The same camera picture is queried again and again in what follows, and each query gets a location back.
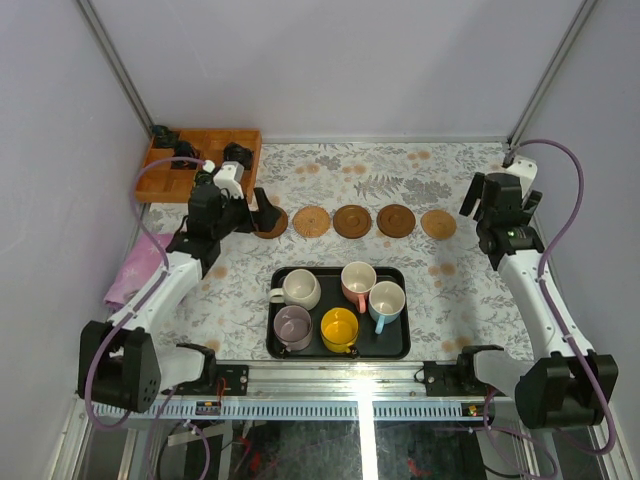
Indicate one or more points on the light blue mug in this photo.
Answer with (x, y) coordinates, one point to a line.
(386, 301)

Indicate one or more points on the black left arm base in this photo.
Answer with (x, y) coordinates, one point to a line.
(226, 380)

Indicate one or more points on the left aluminium frame post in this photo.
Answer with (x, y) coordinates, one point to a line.
(109, 51)

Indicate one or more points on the purple princess print cloth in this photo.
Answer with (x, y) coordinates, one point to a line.
(138, 267)

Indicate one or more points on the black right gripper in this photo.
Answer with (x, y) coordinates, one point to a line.
(473, 195)

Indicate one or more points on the woven rattan coaster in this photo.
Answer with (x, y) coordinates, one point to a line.
(311, 221)
(438, 224)

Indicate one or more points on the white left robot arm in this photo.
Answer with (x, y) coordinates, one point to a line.
(119, 363)

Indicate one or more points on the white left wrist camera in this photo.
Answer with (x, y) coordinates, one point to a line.
(226, 177)

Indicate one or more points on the cream white mug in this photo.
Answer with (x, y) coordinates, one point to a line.
(299, 288)

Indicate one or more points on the black rolled item corner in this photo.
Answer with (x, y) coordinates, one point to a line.
(161, 131)

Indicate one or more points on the yellow enamel mug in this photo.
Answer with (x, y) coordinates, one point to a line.
(340, 330)

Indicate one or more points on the black serving tray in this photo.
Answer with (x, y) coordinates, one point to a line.
(393, 343)

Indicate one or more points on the right aluminium frame post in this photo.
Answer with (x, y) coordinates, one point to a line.
(576, 26)

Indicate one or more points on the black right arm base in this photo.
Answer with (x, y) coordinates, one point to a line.
(456, 379)

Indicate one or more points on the pink mug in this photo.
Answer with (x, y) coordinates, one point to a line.
(357, 280)

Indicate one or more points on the lilac purple mug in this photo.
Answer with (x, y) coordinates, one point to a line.
(293, 328)

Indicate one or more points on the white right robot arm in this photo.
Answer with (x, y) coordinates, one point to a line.
(568, 384)

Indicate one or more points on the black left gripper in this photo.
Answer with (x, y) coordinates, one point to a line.
(245, 215)

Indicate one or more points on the wooden compartment tray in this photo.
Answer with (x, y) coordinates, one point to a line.
(166, 184)

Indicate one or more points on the black green rolled item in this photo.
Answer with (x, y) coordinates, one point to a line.
(203, 177)

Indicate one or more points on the dark wooden coaster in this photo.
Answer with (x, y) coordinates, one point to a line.
(352, 221)
(396, 221)
(279, 228)

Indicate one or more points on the black rolled item right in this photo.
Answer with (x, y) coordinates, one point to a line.
(234, 152)

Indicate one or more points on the aluminium frame post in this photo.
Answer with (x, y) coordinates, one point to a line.
(576, 26)
(109, 51)

